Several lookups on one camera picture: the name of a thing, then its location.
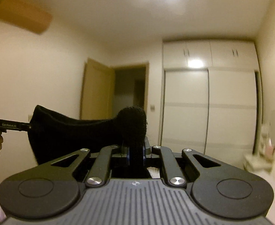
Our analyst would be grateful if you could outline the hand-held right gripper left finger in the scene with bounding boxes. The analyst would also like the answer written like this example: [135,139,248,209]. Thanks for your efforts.
[38,145,131,188]

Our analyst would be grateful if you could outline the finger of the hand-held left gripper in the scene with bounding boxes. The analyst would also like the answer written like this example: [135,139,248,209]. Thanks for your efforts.
[18,122,32,132]

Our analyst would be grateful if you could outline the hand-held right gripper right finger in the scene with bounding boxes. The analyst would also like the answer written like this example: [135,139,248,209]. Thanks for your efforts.
[142,136,223,188]

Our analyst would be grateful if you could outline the black garment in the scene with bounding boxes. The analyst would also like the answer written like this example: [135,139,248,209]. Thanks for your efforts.
[28,105,149,178]

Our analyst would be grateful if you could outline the wooden door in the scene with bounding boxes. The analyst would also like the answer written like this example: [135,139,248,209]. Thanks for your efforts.
[80,57,116,120]

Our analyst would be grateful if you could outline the white wardrobe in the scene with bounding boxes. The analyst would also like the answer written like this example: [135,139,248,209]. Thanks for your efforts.
[160,39,264,170]

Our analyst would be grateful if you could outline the wooden air conditioner cover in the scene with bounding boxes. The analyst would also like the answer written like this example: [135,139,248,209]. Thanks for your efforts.
[0,0,53,35]

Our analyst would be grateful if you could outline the wooden door frame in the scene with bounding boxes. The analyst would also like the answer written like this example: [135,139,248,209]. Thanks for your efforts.
[109,62,150,116]

